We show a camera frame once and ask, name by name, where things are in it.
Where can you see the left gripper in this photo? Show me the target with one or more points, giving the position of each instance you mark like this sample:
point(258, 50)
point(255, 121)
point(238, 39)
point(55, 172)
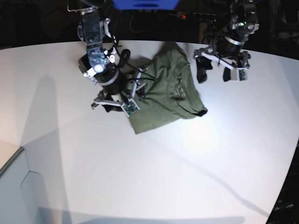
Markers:
point(225, 46)

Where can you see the black power strip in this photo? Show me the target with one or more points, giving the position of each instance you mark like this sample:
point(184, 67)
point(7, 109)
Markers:
point(200, 17)

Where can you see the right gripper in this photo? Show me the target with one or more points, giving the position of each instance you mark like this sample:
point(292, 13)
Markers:
point(114, 85)

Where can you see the blue plastic bin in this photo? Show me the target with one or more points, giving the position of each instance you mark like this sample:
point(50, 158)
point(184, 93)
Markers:
point(145, 4)

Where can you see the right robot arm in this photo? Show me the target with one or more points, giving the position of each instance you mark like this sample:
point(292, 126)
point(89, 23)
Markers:
point(103, 63)

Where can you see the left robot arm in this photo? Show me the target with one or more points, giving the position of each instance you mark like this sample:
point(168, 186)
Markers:
point(240, 19)

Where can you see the green t-shirt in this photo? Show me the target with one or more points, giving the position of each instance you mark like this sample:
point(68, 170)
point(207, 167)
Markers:
point(172, 96)

